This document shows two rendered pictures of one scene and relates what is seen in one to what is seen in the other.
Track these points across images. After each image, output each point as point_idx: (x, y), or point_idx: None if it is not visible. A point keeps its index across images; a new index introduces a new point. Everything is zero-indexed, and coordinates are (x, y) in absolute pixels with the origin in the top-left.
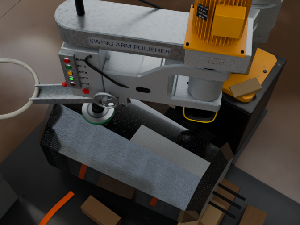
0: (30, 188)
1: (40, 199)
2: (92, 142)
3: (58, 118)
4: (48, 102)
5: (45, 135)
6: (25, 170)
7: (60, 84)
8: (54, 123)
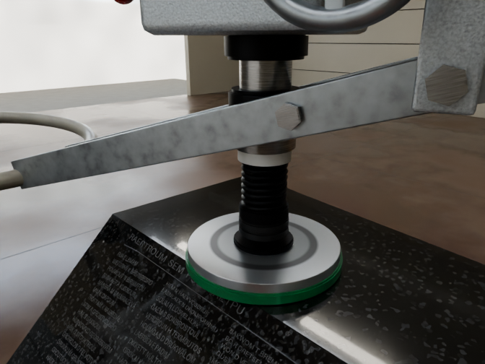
0: None
1: None
2: None
3: (95, 278)
4: (66, 169)
5: (25, 350)
6: None
7: (141, 126)
8: (73, 300)
